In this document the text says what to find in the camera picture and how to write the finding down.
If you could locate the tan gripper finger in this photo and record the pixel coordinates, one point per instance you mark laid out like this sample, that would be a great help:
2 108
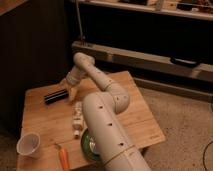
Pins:
72 93
63 82

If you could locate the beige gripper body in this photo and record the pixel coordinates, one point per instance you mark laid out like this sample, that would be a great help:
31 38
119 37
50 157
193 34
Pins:
74 76

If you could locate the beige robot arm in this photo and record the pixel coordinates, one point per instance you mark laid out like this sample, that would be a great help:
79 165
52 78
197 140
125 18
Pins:
117 151

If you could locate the white glue tube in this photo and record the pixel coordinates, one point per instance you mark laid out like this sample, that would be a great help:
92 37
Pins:
78 120

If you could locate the small wooden table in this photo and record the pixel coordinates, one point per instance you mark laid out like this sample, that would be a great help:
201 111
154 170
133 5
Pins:
54 125

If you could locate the orange toy carrot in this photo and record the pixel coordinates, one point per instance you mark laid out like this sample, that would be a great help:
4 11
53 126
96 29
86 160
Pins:
63 157

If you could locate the long grey case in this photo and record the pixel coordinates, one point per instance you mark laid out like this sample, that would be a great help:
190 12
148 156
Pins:
140 60

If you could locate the metal stand pole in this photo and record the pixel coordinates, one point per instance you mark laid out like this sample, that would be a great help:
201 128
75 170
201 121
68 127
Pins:
82 37

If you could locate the wooden shelf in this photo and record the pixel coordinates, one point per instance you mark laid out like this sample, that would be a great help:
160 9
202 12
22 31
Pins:
142 8

